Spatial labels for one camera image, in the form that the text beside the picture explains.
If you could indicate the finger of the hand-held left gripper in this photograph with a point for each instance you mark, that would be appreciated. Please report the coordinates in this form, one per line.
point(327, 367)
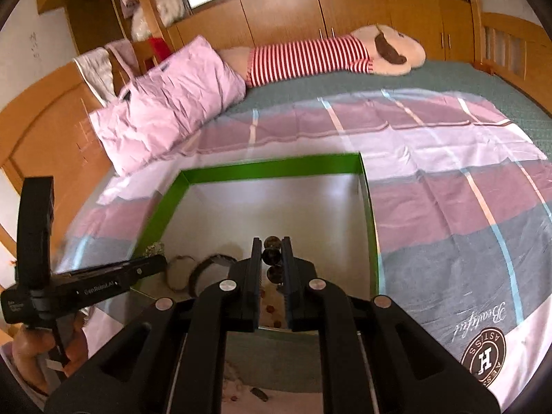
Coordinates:
point(149, 269)

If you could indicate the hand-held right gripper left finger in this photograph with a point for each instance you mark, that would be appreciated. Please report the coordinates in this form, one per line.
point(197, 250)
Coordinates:
point(255, 276)

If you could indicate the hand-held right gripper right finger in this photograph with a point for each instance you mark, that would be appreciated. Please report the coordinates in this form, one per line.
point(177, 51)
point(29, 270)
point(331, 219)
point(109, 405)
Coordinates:
point(289, 276)

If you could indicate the small gold charm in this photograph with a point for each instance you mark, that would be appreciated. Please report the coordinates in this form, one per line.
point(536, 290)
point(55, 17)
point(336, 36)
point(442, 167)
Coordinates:
point(155, 249)

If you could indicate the silver bangle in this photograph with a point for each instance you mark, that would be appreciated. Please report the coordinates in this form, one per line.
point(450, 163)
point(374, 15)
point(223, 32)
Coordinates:
point(174, 274)

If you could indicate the green cardboard box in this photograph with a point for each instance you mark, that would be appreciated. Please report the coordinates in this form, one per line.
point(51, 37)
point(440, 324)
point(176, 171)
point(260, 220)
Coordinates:
point(276, 168)

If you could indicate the person's left hand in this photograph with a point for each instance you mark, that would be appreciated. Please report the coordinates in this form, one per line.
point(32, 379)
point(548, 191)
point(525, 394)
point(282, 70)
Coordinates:
point(30, 353)

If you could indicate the wooden bed headboard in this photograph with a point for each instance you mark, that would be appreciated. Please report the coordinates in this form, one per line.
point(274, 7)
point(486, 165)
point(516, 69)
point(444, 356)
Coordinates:
point(43, 129)

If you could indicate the small dark clip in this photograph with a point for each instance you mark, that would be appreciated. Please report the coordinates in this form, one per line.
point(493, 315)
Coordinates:
point(259, 393)

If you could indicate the printed plaid blanket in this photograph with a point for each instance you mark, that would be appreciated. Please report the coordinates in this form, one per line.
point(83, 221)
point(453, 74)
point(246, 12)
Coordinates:
point(431, 189)

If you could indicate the white grey garment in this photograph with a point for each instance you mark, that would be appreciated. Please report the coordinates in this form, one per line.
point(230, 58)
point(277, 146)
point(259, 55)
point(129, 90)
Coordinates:
point(97, 73)

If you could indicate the pink pillow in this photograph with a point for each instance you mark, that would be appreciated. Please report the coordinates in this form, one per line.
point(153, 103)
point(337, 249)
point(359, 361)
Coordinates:
point(168, 95)

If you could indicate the pink garment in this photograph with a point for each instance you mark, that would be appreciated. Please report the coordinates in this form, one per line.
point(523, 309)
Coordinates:
point(123, 51)

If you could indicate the striped plush toy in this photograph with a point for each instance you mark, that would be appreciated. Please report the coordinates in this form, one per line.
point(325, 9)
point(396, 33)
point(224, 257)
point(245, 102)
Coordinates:
point(310, 58)

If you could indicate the red cloth item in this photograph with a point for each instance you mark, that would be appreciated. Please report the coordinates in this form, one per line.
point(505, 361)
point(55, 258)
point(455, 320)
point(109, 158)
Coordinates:
point(157, 47)

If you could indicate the white fluffy bundle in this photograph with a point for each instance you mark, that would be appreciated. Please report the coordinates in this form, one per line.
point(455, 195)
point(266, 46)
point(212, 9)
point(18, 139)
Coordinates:
point(170, 2)
point(140, 23)

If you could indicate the teal bed sheet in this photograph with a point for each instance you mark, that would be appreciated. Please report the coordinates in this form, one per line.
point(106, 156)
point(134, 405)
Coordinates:
point(474, 82)

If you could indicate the wooden bed footboard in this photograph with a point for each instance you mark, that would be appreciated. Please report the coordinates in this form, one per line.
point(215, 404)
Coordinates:
point(517, 51)

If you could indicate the wooden wall cabinets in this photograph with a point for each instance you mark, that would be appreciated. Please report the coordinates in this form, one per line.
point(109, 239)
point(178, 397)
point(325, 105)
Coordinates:
point(280, 17)

